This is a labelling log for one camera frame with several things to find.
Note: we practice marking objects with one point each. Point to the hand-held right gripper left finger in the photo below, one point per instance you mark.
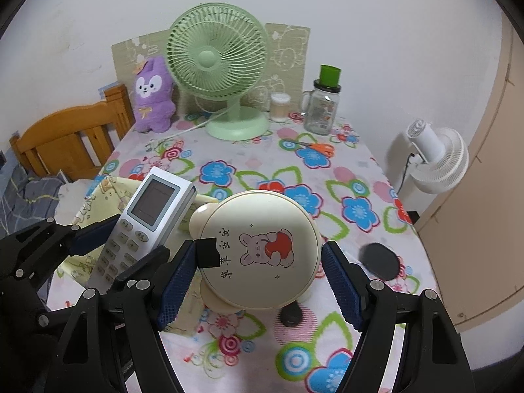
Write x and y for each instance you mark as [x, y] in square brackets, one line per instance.
[176, 286]

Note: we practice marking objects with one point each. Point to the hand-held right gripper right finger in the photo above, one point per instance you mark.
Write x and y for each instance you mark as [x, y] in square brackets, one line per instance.
[342, 286]

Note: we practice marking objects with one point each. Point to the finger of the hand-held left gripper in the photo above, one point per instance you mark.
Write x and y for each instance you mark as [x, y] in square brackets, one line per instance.
[139, 268]
[88, 237]

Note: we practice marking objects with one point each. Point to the black round disc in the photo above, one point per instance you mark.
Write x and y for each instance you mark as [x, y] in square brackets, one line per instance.
[378, 261]

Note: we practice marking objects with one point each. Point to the yellow fabric storage box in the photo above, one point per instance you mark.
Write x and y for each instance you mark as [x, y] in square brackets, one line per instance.
[110, 196]

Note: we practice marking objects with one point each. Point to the white remote control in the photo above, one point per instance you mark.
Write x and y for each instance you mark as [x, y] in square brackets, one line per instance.
[155, 200]

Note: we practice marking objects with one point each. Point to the cream round compact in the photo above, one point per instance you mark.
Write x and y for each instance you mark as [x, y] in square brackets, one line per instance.
[262, 221]

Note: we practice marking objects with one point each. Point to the white cloth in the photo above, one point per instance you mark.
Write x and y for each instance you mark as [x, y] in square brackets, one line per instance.
[75, 196]

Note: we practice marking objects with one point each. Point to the small black oval object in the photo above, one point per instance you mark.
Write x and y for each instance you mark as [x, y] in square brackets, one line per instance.
[290, 315]

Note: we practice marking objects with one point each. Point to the grey plaid blanket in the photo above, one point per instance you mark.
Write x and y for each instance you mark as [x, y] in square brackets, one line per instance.
[32, 192]

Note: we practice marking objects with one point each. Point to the purple plush toy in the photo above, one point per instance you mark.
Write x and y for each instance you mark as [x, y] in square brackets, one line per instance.
[153, 106]

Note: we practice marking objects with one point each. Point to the light blue paper sheet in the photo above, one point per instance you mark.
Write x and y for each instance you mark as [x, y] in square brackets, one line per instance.
[107, 88]

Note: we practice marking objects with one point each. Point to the white fan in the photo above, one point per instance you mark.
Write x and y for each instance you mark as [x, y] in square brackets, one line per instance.
[446, 159]

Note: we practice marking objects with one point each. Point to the glass mug with green lid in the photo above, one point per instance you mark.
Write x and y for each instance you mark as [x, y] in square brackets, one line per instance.
[323, 110]

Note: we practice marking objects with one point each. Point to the cotton swab jar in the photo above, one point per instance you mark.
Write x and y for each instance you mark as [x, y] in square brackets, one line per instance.
[281, 108]

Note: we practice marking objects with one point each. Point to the beige door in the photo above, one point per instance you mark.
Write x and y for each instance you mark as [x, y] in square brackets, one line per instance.
[491, 172]

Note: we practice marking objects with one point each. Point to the green desk fan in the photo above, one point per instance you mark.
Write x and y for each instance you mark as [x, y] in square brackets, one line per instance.
[206, 59]

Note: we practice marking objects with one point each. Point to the beige printed board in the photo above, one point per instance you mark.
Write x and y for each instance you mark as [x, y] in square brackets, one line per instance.
[286, 49]

